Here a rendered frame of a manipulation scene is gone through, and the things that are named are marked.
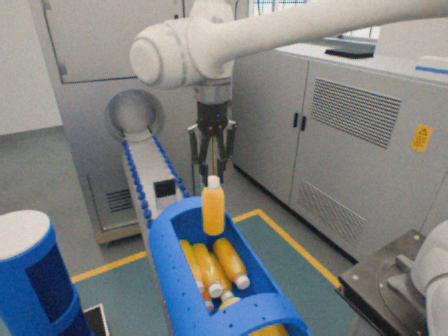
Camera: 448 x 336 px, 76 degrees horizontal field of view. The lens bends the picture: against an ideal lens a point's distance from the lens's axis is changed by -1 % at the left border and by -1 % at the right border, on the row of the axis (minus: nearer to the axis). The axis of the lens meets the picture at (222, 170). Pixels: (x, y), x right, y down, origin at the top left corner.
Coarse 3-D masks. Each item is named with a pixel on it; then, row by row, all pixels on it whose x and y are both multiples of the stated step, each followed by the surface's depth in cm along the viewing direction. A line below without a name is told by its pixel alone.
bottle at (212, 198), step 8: (208, 192) 81; (216, 192) 81; (208, 200) 82; (216, 200) 82; (208, 208) 83; (216, 208) 83; (208, 216) 84; (216, 216) 84; (208, 224) 86; (216, 224) 86; (208, 232) 88; (216, 232) 87
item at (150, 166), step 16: (128, 144) 200; (144, 144) 202; (144, 160) 181; (160, 160) 181; (128, 176) 176; (144, 176) 165; (160, 176) 165; (176, 192) 151; (144, 240) 131; (160, 288) 106
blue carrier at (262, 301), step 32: (160, 224) 88; (192, 224) 99; (224, 224) 105; (160, 256) 82; (256, 256) 85; (192, 288) 67; (256, 288) 87; (192, 320) 62; (224, 320) 58; (256, 320) 57; (288, 320) 60
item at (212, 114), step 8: (200, 104) 69; (208, 104) 68; (216, 104) 68; (224, 104) 69; (200, 112) 70; (208, 112) 68; (216, 112) 69; (224, 112) 70; (200, 120) 71; (208, 120) 72; (216, 120) 72; (224, 120) 73; (200, 128) 72; (216, 128) 74; (224, 128) 75; (216, 136) 75
